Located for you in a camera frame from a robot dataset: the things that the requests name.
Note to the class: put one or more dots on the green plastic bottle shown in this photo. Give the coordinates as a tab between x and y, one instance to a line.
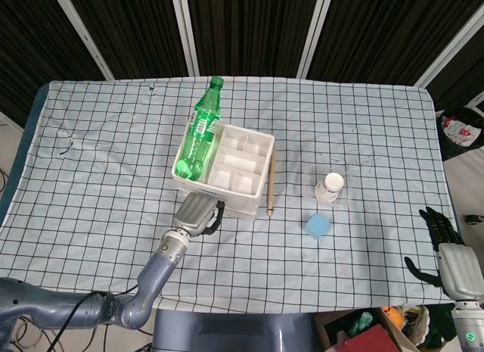
198	140

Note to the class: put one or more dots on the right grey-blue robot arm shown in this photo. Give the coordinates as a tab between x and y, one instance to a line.
469	325

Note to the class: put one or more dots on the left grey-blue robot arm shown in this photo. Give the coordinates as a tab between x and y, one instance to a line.
151	280

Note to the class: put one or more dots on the brown cardboard box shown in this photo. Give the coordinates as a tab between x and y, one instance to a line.
389	329

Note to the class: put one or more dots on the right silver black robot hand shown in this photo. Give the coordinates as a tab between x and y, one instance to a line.
459	268

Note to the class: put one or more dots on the white divided tray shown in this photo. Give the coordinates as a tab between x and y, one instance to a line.
242	159

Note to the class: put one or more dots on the white plastic bag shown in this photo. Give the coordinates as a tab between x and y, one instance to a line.
416	321

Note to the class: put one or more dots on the wooden stick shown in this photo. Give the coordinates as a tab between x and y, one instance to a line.
271	178

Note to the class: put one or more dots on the clear plastic tray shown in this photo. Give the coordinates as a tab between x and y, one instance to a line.
346	200

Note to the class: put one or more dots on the white partition post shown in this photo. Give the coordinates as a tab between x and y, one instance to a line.
81	34
450	49
315	30
185	30

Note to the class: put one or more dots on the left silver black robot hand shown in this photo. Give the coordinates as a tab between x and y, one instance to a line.
194	214

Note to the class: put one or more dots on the black trash bag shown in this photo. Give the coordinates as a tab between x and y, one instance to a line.
459	136

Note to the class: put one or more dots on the grey-blue robot torso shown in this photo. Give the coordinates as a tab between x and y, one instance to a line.
234	331

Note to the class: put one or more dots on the black grid checkered tablecloth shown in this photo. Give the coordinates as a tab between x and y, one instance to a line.
113	159

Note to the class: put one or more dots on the white paper cup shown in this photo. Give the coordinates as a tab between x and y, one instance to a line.
329	187

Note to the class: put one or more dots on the large blue foam cube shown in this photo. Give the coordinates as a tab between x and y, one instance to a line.
317	226

